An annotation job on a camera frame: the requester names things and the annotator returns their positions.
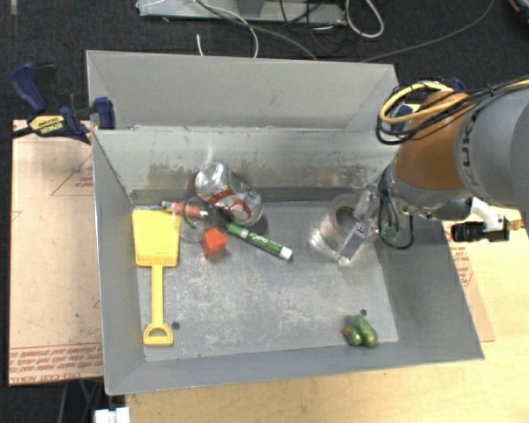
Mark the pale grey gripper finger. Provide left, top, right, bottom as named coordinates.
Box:
left=352, top=186, right=380, bottom=225
left=337, top=220, right=378, bottom=264

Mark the green toy vegetable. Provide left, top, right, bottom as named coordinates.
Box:
left=342, top=314, right=379, bottom=349

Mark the green marker pen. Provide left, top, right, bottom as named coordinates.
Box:
left=224, top=221, right=294, bottom=263

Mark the grey metal bin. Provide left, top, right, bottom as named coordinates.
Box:
left=86, top=49, right=485, bottom=397

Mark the clear glass cup, red print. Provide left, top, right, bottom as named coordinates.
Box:
left=194, top=161, right=265, bottom=228

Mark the orange-red block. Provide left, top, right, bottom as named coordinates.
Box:
left=201, top=227, right=230, bottom=259

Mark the small clear glass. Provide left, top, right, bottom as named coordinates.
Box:
left=175, top=196, right=220, bottom=243

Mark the red marker pen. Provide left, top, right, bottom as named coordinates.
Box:
left=161, top=200, right=209, bottom=219

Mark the yellow toy shovel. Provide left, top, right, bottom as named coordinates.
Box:
left=130, top=208, right=183, bottom=348

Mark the brown cardboard board, red print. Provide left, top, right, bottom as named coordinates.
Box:
left=8, top=119, right=497, bottom=388

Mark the clear plastic ring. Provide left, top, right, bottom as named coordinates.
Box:
left=309, top=192, right=380, bottom=264

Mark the black cylinder on white bracket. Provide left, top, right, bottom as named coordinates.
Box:
left=450, top=196, right=524, bottom=244

